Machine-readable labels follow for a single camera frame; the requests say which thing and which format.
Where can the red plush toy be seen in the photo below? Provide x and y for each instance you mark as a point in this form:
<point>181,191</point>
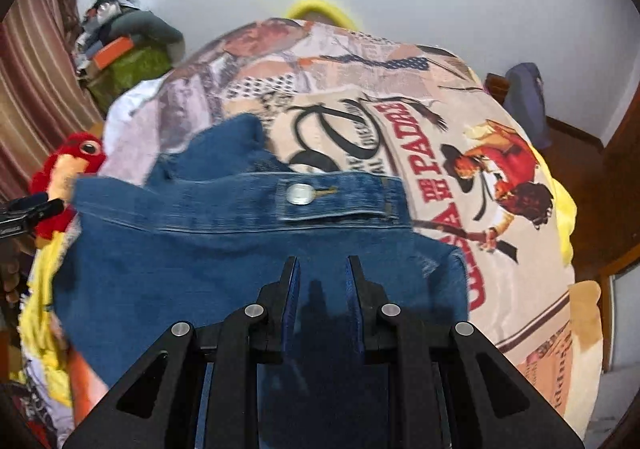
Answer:
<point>65,169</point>

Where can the grey neck pillow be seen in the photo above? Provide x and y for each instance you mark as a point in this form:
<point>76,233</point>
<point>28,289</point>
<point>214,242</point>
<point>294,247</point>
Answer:
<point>150,29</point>

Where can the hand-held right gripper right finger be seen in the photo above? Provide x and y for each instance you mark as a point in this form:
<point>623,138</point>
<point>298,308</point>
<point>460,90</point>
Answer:
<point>356,314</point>

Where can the blue grey hanging garment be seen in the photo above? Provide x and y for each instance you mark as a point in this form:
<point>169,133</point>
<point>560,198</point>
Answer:
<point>527,104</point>

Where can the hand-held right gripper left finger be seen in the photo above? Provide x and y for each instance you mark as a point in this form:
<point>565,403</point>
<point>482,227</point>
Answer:
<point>291,314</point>

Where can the yellow pillow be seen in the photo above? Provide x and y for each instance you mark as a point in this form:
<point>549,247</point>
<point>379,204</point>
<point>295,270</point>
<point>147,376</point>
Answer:
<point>320,11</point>

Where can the blue denim vest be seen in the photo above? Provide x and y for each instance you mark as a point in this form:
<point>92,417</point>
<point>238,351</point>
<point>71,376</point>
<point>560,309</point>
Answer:
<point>225,259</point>

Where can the orange box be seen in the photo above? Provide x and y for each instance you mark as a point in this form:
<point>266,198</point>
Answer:
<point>114,53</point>

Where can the striped brown curtain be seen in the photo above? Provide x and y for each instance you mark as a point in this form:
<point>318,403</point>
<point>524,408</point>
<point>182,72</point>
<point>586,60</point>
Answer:
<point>35,79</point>

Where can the wooden chair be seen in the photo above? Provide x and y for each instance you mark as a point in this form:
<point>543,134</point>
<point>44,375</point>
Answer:
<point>496,88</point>

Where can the printed blanket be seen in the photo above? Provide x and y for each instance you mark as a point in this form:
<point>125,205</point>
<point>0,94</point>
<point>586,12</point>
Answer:
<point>400,129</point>

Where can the person's left hand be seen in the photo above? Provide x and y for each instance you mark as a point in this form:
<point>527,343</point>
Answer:
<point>9,279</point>

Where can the white cloth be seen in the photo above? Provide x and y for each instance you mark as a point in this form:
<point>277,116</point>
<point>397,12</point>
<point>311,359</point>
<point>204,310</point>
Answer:
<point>132,114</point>

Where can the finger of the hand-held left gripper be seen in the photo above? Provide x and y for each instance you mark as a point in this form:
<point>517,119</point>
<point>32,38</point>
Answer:
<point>30,214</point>

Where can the pile of clutter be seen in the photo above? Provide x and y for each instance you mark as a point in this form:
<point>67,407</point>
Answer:
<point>102,14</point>

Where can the yellow fleece blanket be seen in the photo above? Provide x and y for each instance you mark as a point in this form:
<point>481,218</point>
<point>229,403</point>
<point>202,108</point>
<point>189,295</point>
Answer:
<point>42,329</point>

